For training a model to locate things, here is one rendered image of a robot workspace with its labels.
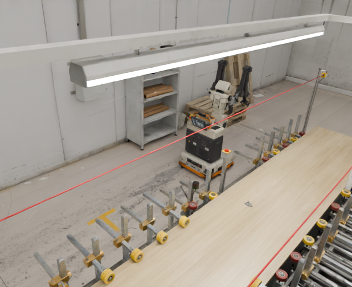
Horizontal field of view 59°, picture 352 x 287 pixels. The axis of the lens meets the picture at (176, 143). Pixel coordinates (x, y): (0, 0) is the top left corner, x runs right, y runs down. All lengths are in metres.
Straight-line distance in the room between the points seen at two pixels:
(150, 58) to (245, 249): 1.66
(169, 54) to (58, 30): 3.20
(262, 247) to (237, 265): 0.28
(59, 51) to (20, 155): 3.69
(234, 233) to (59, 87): 3.19
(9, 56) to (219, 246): 1.94
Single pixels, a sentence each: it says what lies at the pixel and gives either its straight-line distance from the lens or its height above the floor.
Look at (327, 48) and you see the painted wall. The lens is 10.07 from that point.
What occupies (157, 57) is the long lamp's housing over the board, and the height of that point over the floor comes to 2.37.
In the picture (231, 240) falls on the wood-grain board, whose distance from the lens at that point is 2.57.
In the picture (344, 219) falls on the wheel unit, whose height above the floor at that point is 0.85.
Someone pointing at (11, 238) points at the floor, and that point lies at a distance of 4.12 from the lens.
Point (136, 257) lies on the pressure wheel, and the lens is 2.32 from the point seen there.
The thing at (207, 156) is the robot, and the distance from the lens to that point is 4.60.
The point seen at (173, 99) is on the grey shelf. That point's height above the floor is 0.70.
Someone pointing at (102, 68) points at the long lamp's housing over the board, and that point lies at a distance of 1.28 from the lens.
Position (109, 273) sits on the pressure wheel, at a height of 0.98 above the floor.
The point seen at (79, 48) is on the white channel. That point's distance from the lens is 1.23.
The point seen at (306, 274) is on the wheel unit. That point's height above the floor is 0.87.
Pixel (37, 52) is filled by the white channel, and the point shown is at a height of 2.45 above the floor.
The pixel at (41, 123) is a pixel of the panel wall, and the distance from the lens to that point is 4.75.
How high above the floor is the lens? 2.69
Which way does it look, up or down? 28 degrees down
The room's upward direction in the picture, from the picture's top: 3 degrees clockwise
